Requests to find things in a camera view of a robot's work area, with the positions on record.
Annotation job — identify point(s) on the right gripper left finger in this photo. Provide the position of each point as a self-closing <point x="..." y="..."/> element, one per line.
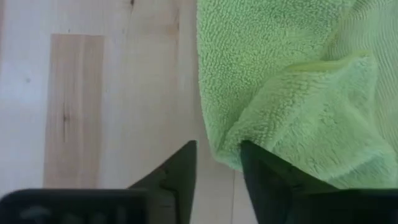
<point x="177" y="186"/>

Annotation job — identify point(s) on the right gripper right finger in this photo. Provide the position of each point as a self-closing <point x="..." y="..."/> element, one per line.
<point x="267" y="186"/>

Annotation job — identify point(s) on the green microfiber towel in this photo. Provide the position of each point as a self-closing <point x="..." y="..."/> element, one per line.
<point x="280" y="62"/>

